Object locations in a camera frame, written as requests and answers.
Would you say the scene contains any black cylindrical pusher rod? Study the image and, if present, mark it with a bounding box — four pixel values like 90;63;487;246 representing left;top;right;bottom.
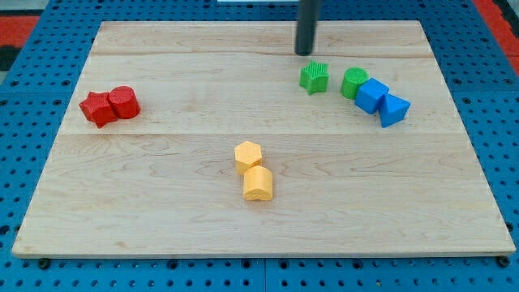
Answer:
294;0;322;56

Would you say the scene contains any green star block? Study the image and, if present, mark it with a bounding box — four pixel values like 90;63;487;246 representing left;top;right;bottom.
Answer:
299;60;329;95

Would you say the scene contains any red star block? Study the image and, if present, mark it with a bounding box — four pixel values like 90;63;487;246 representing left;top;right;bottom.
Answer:
79;92;118;128

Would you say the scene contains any green cylinder block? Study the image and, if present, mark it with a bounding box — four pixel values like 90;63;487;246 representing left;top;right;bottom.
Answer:
341;67;369;100

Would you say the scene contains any blue cube block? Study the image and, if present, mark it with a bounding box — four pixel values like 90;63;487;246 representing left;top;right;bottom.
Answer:
354;78;389;114

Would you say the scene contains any blue triangular prism block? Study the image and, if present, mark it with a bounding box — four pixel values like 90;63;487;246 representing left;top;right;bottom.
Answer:
379;93;411;128

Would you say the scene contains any yellow hexagon block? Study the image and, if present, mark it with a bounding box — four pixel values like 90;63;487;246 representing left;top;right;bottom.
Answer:
234;141;263;175

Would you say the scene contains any light wooden board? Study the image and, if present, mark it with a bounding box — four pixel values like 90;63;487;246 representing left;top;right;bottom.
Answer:
12;20;516;259

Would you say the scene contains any yellow half-round block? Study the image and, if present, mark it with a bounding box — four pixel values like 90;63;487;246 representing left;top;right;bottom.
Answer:
242;165;273;201

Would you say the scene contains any red cylinder block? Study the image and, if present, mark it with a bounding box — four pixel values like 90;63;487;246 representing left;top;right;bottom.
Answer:
109;86;140;119

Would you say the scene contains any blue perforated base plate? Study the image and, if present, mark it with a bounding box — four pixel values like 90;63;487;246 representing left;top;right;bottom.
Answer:
1;0;518;291

